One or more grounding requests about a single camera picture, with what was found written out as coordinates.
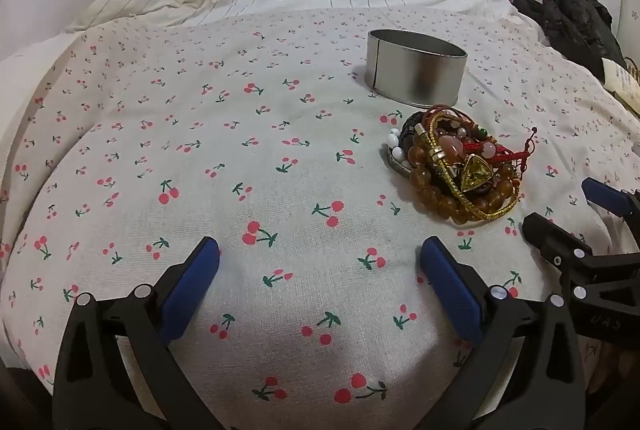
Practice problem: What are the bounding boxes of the black jacket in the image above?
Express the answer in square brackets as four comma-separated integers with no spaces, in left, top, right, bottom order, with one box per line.
[512,0,628,81]

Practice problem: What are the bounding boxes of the pile of mixed bracelets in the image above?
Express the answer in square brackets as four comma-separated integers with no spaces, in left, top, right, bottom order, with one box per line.
[385,105,538,226]

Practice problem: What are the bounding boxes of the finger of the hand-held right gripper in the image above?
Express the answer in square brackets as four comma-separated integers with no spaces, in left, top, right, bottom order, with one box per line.
[521,212,640,286]
[582,177,640,223]

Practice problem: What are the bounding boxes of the silver bangle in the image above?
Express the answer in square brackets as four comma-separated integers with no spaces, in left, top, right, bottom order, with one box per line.
[386,145,417,177]

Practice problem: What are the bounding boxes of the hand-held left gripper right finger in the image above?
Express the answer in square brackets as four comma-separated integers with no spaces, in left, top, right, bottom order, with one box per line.
[419,236,586,430]

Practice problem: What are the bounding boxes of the black braided bracelet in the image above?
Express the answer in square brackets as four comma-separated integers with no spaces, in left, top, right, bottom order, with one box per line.
[401,111,432,152]

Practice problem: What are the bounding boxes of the white paper booklet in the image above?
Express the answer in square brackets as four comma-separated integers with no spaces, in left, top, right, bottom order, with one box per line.
[602,59,640,103]

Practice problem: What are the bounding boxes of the round metal tin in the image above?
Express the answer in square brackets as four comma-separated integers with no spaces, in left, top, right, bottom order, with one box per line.
[364,29,468,108]

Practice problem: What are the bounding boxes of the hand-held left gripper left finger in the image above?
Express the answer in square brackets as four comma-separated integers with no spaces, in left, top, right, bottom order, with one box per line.
[52,236,223,430]

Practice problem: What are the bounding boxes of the white bead bracelet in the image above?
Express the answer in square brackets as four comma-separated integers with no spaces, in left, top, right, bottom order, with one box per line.
[387,131,407,162]

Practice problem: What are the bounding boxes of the cherry print bedsheet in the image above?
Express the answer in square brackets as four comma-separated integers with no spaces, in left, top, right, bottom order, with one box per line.
[0,5,640,430]

